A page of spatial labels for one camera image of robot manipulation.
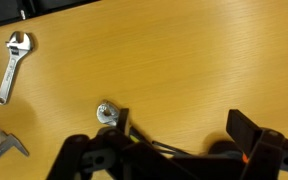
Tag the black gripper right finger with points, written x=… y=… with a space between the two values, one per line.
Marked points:
x=266 y=149

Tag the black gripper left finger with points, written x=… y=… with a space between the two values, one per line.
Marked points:
x=80 y=156

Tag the steel vernier caliper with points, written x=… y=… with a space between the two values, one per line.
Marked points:
x=11 y=141

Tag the silver adjustable wrench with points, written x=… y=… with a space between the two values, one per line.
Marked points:
x=19 y=45

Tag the black laptop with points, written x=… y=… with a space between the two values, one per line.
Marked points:
x=12 y=11

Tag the yellow-handled adjustable wrench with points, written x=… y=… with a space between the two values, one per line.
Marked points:
x=109 y=114

